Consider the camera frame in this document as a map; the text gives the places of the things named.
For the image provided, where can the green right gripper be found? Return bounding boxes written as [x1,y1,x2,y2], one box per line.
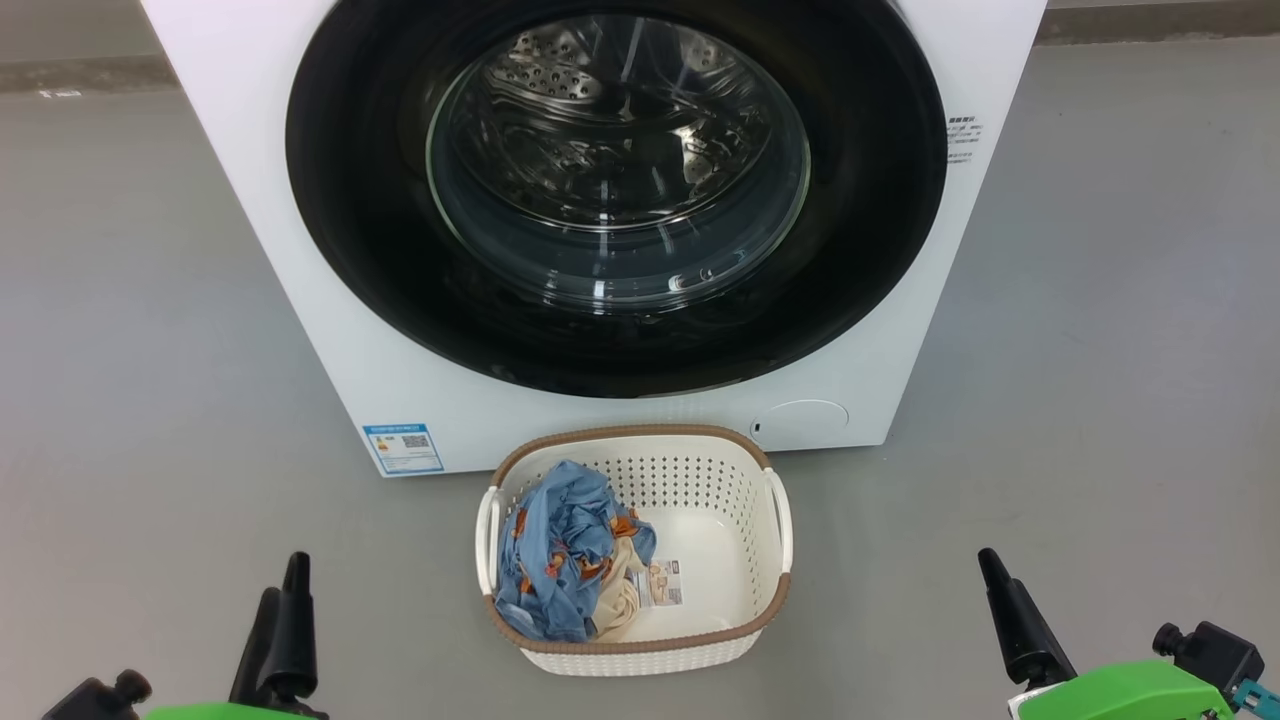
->
[978,548,1236,720]

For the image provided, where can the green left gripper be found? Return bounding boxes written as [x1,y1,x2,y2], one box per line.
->
[140,552,321,720]

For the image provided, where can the blue orange patterned garment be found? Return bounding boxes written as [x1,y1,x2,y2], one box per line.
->
[495,460,658,643]

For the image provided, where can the plain cream garment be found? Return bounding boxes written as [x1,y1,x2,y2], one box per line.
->
[590,540,656,641]

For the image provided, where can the dark round washing machine door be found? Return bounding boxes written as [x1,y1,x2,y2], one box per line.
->
[285,0,948,399]

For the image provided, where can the white front-load washing machine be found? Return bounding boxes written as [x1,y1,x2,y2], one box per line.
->
[140,0,1049,479]

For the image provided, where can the blue energy label sticker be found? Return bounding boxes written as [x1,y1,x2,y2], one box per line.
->
[362,423,445,476]

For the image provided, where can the cream perforated basket brown rim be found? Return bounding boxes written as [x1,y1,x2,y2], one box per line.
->
[475,424,794,678]

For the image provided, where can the paper product label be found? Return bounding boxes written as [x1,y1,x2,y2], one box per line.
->
[632,560,686,609]

